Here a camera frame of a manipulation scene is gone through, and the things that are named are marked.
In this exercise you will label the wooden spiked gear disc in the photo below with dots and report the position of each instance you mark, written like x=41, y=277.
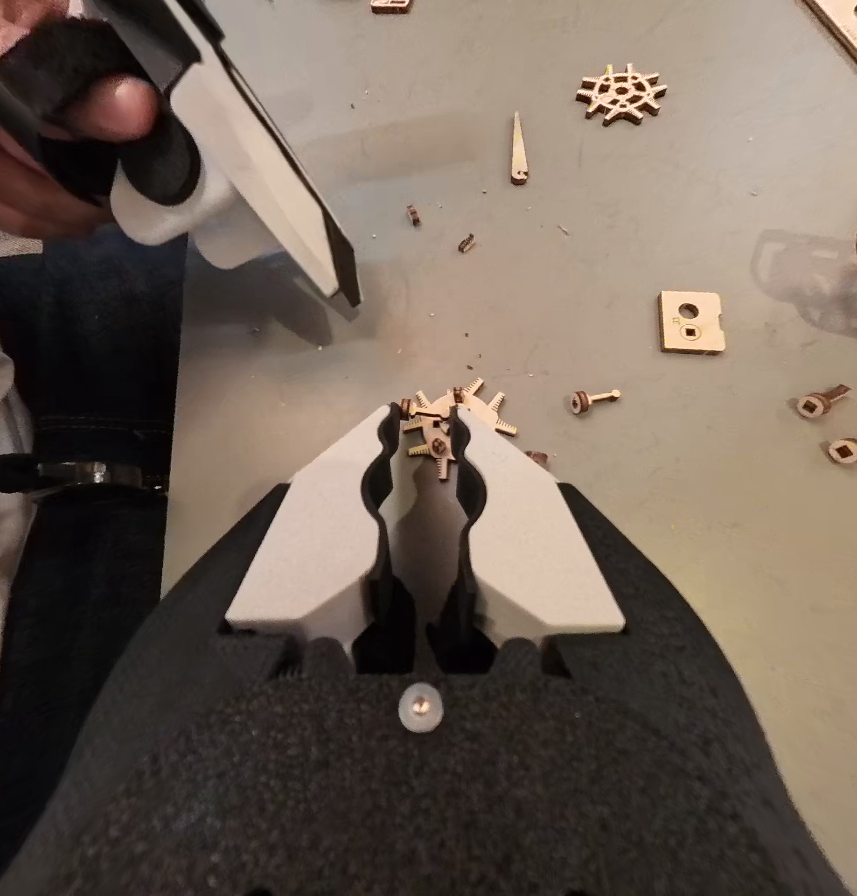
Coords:
x=432, y=420

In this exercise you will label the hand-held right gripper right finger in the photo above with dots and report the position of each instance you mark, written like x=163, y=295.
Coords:
x=540, y=553

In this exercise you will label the square wooden plate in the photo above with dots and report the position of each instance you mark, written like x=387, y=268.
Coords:
x=708, y=336

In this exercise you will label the wooden parts sheet round holes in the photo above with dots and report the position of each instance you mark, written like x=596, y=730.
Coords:
x=838, y=35

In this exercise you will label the grey desk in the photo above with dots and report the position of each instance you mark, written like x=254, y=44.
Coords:
x=750, y=560

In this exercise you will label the pointed wooden stick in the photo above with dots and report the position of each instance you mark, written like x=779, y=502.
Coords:
x=518, y=154

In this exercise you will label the round-headed wooden pin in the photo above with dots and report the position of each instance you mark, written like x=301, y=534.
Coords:
x=600, y=397

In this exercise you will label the person's left hand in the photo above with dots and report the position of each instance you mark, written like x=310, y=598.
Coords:
x=120, y=108

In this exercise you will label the dark blue jeans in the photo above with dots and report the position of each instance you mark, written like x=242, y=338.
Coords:
x=85, y=560

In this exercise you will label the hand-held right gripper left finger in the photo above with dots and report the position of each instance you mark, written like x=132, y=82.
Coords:
x=309, y=553

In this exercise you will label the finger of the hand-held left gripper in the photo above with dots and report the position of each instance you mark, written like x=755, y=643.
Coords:
x=344, y=266
x=260, y=175

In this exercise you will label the openwork wooden gear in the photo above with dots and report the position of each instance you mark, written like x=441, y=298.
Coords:
x=621, y=91

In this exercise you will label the small wooden block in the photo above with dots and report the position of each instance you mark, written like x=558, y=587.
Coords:
x=391, y=5

